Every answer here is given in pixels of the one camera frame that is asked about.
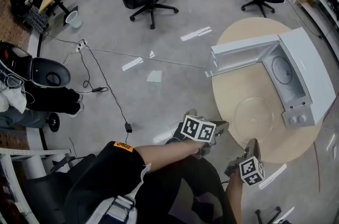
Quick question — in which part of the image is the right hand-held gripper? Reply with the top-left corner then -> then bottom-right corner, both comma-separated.
224,138 -> 265,187

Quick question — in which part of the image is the small black wheel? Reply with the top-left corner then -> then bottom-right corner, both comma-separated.
47,112 -> 60,133

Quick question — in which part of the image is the white microwave oven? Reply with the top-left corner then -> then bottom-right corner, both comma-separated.
204,26 -> 337,129

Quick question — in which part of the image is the person's left forearm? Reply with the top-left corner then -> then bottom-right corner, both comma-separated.
133,142 -> 206,175

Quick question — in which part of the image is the black device with screen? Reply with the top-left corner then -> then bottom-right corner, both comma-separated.
0,41 -> 34,80

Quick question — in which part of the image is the grey speckled fabric bag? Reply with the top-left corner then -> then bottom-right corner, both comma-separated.
22,5 -> 50,34

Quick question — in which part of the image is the black power adapter cable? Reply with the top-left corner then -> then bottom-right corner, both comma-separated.
79,44 -> 133,134

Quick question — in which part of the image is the person's black printed shirt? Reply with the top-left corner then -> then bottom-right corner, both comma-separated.
63,140 -> 236,224

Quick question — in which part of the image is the clear glass turntable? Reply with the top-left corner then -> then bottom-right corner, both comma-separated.
234,97 -> 275,144

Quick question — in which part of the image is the person's right forearm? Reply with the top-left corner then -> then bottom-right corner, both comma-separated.
225,174 -> 244,224

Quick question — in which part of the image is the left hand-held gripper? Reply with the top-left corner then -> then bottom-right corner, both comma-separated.
173,114 -> 230,160

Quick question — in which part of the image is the white power strip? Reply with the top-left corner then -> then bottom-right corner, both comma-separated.
75,39 -> 88,53

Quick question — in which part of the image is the white metal desk frame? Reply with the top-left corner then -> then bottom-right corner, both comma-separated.
0,147 -> 72,224

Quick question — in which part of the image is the white waste bin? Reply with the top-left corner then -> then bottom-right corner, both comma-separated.
65,10 -> 83,30

